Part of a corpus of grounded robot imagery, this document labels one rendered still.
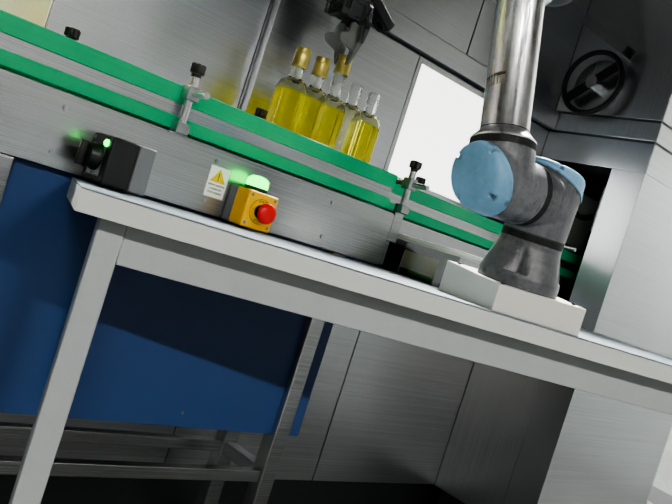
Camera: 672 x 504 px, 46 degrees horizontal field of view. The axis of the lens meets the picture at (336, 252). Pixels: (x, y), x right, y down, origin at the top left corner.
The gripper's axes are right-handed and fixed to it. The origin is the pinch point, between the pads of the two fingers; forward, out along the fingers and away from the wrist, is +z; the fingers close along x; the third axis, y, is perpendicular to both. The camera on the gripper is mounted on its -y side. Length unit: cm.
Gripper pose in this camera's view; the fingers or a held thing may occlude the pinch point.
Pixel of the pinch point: (345, 60)
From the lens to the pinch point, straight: 185.9
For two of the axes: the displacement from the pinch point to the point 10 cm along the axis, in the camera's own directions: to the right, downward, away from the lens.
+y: -7.5, -2.3, -6.2
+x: 5.8, 2.0, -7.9
